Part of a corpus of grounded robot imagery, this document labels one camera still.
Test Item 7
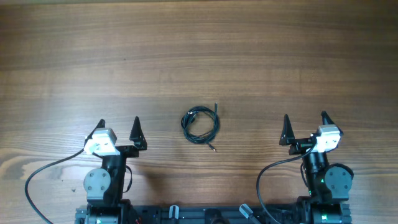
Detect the camera black cable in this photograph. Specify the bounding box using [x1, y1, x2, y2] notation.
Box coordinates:
[256, 143, 317, 224]
[24, 147, 86, 224]

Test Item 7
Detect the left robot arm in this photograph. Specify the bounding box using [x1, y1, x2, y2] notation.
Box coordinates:
[75, 117, 147, 224]

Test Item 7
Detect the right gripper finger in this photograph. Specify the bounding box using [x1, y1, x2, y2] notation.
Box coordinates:
[320, 111, 343, 135]
[279, 114, 295, 146]

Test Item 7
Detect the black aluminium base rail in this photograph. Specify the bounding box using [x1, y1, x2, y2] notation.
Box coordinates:
[75, 203, 353, 224]

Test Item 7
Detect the right camera black cable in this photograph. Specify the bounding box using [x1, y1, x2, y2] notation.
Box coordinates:
[256, 143, 317, 224]

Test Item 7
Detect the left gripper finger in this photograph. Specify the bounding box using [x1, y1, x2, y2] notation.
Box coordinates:
[129, 116, 147, 150]
[84, 119, 106, 145]

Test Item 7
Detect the left camera black cable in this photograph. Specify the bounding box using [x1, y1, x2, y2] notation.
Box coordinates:
[24, 147, 86, 224]

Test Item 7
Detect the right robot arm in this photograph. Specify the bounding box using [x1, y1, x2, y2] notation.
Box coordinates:
[279, 111, 354, 224]

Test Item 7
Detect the black thin cable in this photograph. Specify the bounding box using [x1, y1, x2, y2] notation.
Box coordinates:
[182, 102, 220, 152]

